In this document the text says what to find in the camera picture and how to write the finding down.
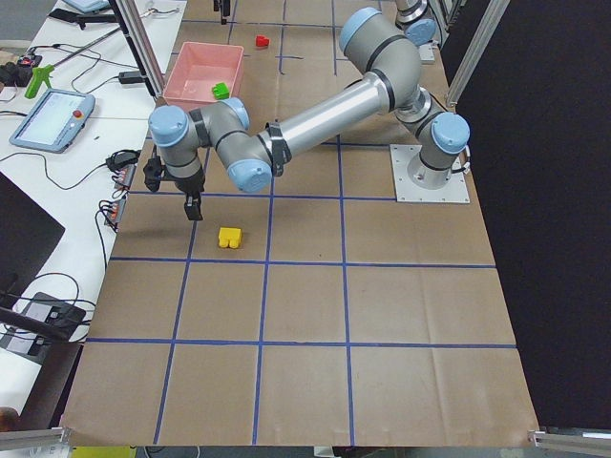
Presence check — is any aluminium frame post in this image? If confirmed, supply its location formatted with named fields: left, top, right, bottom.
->
left=109, top=0, right=164, bottom=99

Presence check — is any yellow toy block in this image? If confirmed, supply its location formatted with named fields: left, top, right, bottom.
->
left=218, top=227, right=242, bottom=249

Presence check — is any pink plastic box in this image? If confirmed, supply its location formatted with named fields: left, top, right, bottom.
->
left=163, top=42, right=244, bottom=111

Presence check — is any red toy block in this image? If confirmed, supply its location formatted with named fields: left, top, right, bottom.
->
left=255, top=34, right=270, bottom=48

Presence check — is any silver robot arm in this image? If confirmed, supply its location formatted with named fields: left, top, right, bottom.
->
left=144, top=8, right=471, bottom=220
left=229, top=1, right=438, bottom=52

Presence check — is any black monitor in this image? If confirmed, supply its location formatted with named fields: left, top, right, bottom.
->
left=1, top=174, right=65, bottom=307

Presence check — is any teach pendant tablet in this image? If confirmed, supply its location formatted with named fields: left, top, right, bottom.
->
left=10, top=89, right=95, bottom=154

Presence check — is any green toy block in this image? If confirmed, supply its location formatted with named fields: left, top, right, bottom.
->
left=211, top=82, right=230, bottom=100

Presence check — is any black usb hub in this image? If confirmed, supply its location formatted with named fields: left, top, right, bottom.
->
left=105, top=150, right=139, bottom=172

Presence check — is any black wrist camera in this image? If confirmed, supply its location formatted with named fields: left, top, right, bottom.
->
left=143, top=156, right=164, bottom=193

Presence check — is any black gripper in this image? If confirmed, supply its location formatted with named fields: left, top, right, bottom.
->
left=173, top=161, right=205, bottom=221

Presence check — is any green handled reacher grabber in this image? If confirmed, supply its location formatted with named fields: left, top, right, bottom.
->
left=24, top=27, right=121, bottom=99

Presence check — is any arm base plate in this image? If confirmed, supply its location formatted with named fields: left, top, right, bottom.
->
left=390, top=144, right=471, bottom=204

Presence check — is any black power adapter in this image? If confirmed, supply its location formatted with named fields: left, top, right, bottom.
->
left=117, top=71, right=144, bottom=85

